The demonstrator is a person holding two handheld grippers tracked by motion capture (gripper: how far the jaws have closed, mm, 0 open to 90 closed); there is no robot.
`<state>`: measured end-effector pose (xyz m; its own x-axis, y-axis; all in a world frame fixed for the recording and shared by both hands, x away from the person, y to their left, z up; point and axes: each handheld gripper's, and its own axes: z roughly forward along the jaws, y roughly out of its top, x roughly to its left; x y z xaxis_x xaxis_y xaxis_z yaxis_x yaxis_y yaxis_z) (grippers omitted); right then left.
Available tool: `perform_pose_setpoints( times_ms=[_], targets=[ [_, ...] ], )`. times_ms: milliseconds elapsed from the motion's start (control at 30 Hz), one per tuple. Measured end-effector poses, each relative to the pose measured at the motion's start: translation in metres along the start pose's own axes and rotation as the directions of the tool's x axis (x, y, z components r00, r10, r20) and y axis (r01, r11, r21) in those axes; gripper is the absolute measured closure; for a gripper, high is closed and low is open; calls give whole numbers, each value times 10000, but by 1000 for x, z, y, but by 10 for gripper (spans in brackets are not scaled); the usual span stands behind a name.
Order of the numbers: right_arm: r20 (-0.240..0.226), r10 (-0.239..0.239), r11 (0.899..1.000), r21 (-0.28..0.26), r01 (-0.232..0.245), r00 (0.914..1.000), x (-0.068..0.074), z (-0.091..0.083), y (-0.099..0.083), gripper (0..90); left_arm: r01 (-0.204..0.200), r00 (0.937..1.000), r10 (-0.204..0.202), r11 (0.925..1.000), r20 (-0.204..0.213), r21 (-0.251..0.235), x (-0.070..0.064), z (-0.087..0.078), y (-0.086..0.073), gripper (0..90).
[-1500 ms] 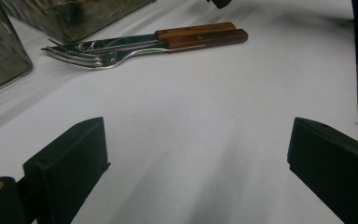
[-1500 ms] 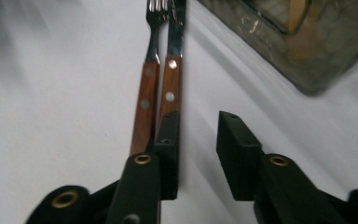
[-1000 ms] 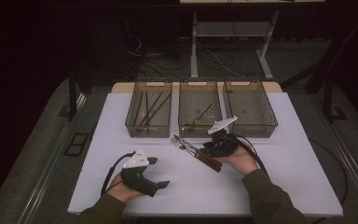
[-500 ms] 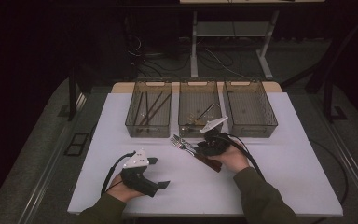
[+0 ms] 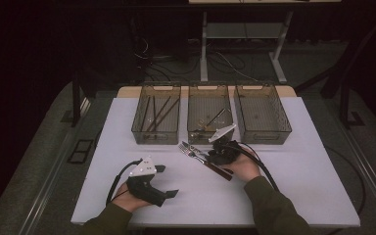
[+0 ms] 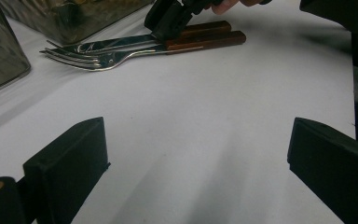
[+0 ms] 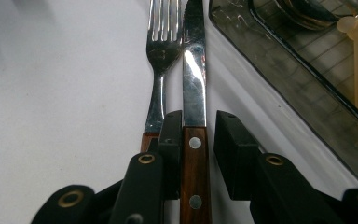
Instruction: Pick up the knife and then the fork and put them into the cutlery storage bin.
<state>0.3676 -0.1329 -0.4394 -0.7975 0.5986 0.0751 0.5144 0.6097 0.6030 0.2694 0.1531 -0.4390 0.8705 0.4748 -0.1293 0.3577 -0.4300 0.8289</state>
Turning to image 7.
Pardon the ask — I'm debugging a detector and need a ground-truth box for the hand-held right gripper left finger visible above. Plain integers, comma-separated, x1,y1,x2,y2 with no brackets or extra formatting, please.
109,109,184,224

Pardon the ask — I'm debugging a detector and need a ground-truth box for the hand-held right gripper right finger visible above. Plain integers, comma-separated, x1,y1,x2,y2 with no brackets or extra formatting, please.
213,109,346,224

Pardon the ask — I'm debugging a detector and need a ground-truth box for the smoky clear plastic bin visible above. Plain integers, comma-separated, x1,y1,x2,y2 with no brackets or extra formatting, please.
208,0,358,189

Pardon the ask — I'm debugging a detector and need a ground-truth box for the wooden-handled knife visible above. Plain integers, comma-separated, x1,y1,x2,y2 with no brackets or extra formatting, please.
179,0,213,224

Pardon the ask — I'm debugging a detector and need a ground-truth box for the wooden-handled fork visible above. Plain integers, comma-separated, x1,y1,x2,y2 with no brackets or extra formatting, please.
139,0,185,154

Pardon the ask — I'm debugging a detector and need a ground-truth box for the white table cloth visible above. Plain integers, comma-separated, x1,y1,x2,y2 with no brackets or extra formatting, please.
0,0,358,224

